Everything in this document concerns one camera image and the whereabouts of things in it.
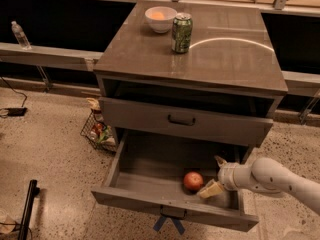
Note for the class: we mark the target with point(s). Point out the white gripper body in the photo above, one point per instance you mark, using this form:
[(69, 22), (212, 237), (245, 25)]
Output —
[(227, 177)]

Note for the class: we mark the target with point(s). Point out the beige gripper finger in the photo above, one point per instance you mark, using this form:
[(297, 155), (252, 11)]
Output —
[(212, 188), (220, 161)]

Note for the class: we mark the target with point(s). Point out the red apple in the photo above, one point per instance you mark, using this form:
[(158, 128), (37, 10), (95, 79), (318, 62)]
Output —
[(193, 181)]

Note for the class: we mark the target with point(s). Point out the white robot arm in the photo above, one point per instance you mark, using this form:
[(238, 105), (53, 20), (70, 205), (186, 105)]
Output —
[(264, 176)]

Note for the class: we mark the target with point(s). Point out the open grey middle drawer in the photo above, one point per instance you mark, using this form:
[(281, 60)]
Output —
[(147, 174)]

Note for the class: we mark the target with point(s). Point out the grey wooden drawer cabinet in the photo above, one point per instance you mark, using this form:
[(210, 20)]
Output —
[(230, 67)]

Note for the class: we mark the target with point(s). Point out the grey top drawer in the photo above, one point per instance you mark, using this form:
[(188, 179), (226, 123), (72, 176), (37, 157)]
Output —
[(183, 122)]

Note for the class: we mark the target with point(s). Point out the blue tape cross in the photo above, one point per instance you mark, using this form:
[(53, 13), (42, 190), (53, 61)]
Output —
[(165, 220)]

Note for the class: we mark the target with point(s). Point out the green soda can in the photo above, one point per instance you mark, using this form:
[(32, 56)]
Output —
[(181, 32)]

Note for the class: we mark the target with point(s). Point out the white bowl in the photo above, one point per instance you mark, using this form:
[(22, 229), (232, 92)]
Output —
[(160, 26)]

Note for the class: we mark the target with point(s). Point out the orange fruit in bowl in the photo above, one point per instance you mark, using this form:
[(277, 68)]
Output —
[(157, 16)]

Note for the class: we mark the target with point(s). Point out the black stand bar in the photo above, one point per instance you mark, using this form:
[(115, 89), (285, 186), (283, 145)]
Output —
[(33, 191)]

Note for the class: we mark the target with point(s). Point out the clear plastic water bottle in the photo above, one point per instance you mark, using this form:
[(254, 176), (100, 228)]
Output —
[(20, 35)]

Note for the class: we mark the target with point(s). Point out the black wire basket with items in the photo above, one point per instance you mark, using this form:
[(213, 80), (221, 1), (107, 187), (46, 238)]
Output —
[(98, 134)]

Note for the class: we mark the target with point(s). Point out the black power adapter with cable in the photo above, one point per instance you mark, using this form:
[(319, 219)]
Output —
[(14, 112)]

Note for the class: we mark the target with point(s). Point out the grey metal rail shelf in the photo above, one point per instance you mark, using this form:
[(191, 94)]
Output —
[(49, 57)]

